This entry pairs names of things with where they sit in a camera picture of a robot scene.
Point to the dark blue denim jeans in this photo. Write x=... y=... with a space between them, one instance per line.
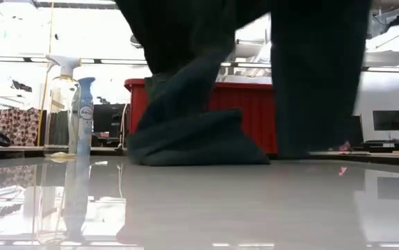
x=192 y=139

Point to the red plastic laundry bin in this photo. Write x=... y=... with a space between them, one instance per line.
x=248 y=114

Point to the black cabinet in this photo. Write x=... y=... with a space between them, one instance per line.
x=105 y=118

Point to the long ceiling light bar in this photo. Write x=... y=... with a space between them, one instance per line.
x=123 y=61

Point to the blue Febreze spray bottle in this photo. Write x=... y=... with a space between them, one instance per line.
x=85 y=114

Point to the clear spray bottle white trigger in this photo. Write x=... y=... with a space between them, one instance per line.
x=62 y=90

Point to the pale yellow flat pad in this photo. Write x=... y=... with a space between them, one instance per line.
x=60 y=156

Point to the small pink object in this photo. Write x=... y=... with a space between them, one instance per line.
x=344 y=147

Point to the dark wide partition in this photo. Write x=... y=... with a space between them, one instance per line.
x=357 y=130

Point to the floral patterned cloth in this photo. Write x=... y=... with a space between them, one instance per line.
x=18 y=126

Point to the light wooden desk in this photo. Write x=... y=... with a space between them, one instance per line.
x=12 y=150

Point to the black wall monitor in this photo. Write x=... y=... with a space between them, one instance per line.
x=390 y=120

